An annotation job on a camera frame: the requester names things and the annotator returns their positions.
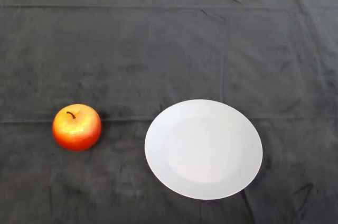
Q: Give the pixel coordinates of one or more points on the red yellow apple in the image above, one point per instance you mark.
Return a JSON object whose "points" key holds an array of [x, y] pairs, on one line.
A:
{"points": [[76, 131]]}

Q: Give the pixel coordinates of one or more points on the black table cloth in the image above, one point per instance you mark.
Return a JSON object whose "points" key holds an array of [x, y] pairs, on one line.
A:
{"points": [[169, 49]]}

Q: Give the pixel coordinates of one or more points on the round white plate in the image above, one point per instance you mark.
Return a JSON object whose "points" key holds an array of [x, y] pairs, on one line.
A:
{"points": [[203, 150]]}

